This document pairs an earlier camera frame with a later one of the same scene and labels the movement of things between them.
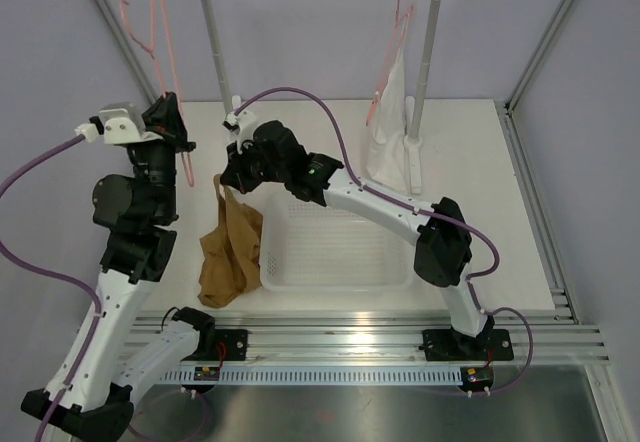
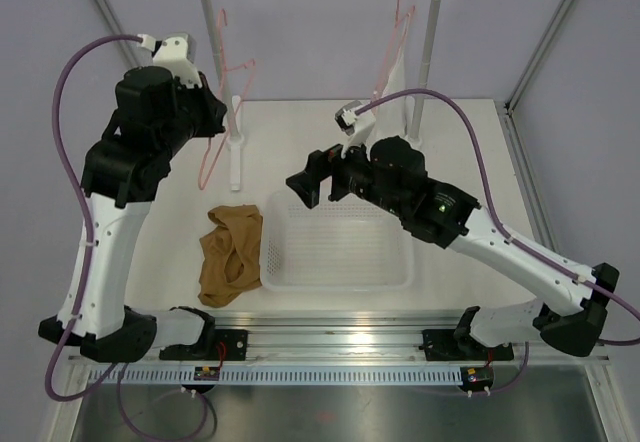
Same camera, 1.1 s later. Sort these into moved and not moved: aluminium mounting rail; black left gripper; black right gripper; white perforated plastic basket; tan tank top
Moved: black left gripper; black right gripper; tan tank top
Not moved: aluminium mounting rail; white perforated plastic basket
